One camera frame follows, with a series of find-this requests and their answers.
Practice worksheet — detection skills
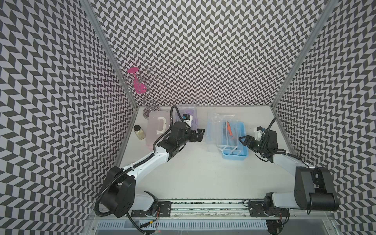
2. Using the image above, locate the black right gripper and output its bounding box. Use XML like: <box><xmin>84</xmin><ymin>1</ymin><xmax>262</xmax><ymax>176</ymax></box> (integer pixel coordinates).
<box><xmin>238</xmin><ymin>135</ymin><xmax>267</xmax><ymax>153</ymax></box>

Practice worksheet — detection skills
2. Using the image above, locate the pink toolbox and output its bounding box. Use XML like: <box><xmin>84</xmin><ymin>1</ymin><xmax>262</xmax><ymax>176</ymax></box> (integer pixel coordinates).
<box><xmin>146</xmin><ymin>110</ymin><xmax>170</xmax><ymax>147</ymax></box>

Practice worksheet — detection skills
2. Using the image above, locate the blue toolbox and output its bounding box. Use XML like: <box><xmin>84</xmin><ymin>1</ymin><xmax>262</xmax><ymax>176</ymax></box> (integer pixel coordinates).
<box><xmin>206</xmin><ymin>110</ymin><xmax>249</xmax><ymax>161</ymax></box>

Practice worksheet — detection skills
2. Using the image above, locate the purple toolbox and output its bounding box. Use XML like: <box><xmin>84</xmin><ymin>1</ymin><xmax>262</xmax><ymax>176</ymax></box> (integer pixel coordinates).
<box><xmin>177</xmin><ymin>104</ymin><xmax>198</xmax><ymax>130</ymax></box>

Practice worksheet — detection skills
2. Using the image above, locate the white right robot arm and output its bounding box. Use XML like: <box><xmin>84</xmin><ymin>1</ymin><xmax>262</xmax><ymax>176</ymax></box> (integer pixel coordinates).
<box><xmin>239</xmin><ymin>117</ymin><xmax>340</xmax><ymax>217</ymax></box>

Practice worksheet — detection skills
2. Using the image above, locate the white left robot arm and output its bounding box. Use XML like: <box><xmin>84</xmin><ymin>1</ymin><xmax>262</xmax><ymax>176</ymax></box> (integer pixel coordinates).
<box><xmin>94</xmin><ymin>105</ymin><xmax>205</xmax><ymax>217</ymax></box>

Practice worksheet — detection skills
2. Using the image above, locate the glass jar black lid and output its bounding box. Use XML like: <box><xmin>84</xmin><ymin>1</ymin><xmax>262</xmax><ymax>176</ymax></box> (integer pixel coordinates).
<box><xmin>133</xmin><ymin>124</ymin><xmax>146</xmax><ymax>140</ymax></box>

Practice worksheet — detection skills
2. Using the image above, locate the pink glass on rack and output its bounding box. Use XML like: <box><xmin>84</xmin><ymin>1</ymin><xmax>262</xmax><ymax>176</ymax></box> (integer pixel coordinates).
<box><xmin>127</xmin><ymin>67</ymin><xmax>147</xmax><ymax>94</ymax></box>

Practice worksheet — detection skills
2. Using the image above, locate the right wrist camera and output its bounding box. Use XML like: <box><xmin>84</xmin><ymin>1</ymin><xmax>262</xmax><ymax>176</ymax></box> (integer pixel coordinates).
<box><xmin>254</xmin><ymin>126</ymin><xmax>265</xmax><ymax>141</ymax></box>

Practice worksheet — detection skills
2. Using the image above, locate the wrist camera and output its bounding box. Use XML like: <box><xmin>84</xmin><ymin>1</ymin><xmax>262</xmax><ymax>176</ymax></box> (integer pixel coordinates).
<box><xmin>254</xmin><ymin>126</ymin><xmax>265</xmax><ymax>141</ymax></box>
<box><xmin>182</xmin><ymin>114</ymin><xmax>193</xmax><ymax>125</ymax></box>

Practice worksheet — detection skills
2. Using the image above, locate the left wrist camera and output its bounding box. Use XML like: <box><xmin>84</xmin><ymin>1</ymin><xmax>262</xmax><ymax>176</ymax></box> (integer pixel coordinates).
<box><xmin>182</xmin><ymin>114</ymin><xmax>193</xmax><ymax>125</ymax></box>

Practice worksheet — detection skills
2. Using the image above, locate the orange handled screwdriver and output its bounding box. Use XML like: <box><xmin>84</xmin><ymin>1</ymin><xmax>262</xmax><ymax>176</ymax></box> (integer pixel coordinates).
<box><xmin>226</xmin><ymin>121</ymin><xmax>234</xmax><ymax>138</ymax></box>

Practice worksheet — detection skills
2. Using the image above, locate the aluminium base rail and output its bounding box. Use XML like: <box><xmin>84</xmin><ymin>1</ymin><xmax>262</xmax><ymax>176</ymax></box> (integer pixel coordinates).
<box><xmin>82</xmin><ymin>199</ymin><xmax>341</xmax><ymax>235</ymax></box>

